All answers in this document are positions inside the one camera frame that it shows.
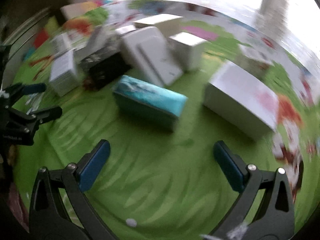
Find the window frame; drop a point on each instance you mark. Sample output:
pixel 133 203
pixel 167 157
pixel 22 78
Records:
pixel 275 0

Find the black box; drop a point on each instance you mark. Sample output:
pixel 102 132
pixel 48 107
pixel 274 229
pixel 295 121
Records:
pixel 107 71

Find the white cube box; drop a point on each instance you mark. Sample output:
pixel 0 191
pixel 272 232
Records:
pixel 190 52

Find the off-white cardboard box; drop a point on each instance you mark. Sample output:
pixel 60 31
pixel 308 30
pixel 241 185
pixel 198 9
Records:
pixel 162 21

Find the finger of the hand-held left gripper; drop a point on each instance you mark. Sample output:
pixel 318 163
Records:
pixel 35 88
pixel 45 113

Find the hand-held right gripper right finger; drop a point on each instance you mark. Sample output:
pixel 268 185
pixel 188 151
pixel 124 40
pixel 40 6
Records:
pixel 230 167

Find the tall white box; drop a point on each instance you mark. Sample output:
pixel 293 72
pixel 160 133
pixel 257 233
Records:
pixel 147 52

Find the large white flat box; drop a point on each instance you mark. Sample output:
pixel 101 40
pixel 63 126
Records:
pixel 237 92

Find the small white printed box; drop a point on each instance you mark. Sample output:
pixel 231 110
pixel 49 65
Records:
pixel 61 42

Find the white patchwork pillow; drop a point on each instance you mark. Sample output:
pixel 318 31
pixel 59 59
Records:
pixel 75 10

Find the grey printed box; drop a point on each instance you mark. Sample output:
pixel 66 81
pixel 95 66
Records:
pixel 100 45

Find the white labelled box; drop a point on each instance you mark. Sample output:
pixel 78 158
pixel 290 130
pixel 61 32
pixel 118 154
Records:
pixel 63 67

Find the green cartoon printed sheet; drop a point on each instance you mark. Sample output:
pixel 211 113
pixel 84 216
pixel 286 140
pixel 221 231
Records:
pixel 150 180

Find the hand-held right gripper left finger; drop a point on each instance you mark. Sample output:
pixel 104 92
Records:
pixel 93 165

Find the teal box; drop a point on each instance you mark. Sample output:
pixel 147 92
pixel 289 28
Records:
pixel 150 97

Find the wooden bed frame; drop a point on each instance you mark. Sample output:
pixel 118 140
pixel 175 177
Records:
pixel 22 30

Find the colourful patchwork cloth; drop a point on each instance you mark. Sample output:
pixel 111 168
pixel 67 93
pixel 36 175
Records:
pixel 41 36

